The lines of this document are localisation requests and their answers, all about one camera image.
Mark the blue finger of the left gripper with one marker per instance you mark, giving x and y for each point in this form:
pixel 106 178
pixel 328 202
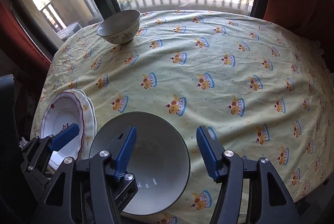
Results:
pixel 120 183
pixel 37 152

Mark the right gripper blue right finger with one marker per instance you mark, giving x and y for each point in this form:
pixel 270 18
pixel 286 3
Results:
pixel 226 169

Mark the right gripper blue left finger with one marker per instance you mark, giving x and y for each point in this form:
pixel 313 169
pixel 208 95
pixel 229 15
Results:
pixel 103 205

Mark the floral ceramic bowl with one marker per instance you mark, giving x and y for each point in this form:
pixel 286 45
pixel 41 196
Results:
pixel 160 160
pixel 120 28

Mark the beaded rim yellow flower plate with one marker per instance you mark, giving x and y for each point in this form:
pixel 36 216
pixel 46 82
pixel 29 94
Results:
pixel 84 119

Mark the yellow patterned tablecloth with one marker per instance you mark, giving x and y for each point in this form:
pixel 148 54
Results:
pixel 259 89

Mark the red curtain left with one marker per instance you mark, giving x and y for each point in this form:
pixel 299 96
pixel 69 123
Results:
pixel 18 47

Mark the white outdoor unit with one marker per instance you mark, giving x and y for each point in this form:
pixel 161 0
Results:
pixel 69 31

